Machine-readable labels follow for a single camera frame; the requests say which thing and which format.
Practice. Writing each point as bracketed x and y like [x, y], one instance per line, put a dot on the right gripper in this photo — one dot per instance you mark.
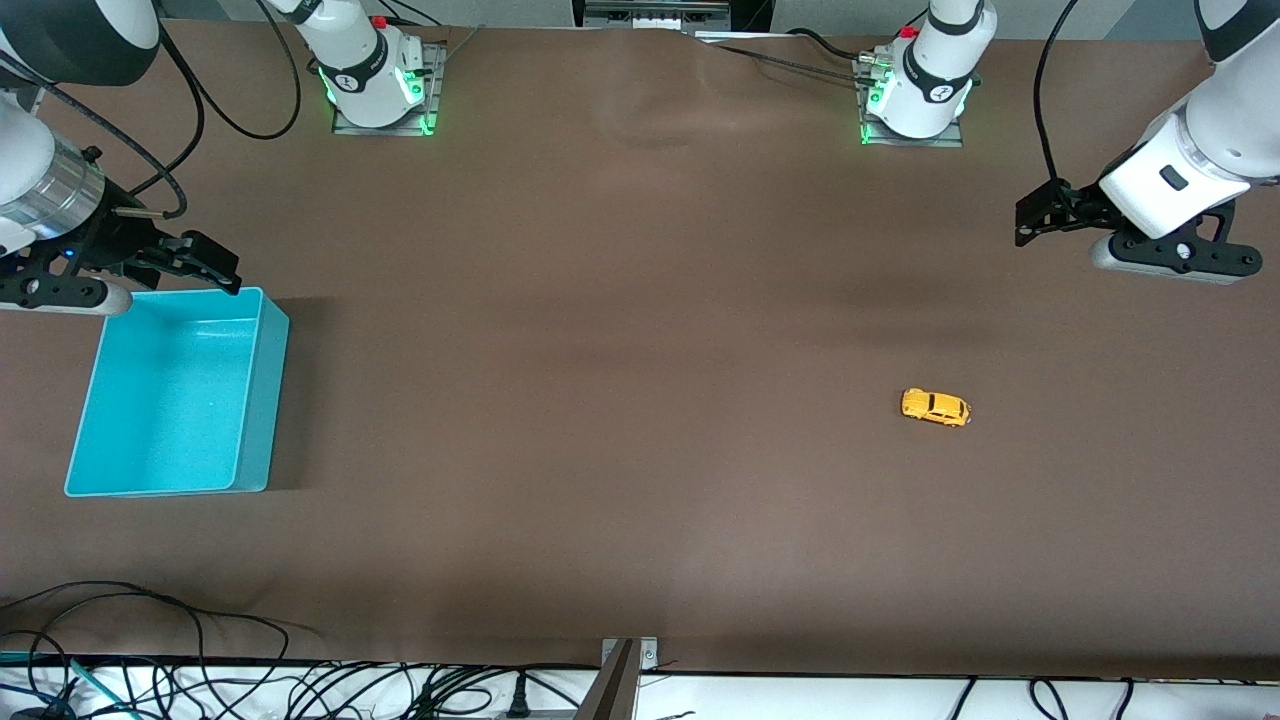
[112, 240]

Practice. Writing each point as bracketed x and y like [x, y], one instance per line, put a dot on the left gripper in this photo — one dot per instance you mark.
[1082, 207]

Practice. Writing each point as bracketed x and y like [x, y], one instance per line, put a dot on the yellow beetle toy car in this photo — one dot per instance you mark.
[935, 407]

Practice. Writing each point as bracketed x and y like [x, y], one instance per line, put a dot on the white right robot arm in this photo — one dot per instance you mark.
[365, 70]

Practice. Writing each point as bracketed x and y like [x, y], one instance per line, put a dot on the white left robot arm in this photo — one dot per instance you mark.
[940, 60]

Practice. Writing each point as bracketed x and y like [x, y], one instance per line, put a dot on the teal plastic bin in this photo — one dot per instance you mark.
[170, 400]

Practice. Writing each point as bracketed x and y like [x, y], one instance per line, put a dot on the grey power strip box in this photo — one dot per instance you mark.
[655, 12]

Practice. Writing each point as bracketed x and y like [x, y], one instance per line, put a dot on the brown table cover mat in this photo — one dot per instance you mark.
[640, 400]

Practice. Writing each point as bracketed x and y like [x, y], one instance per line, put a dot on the black power plug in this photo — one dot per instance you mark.
[517, 698]

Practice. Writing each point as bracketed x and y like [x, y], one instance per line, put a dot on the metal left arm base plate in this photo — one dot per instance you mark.
[955, 138]

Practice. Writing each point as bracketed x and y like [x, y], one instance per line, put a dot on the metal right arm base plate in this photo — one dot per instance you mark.
[432, 90]

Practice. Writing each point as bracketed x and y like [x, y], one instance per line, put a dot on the silver metal bracket plate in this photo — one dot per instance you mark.
[648, 652]

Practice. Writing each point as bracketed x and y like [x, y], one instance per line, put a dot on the dark grey post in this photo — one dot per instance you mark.
[612, 690]

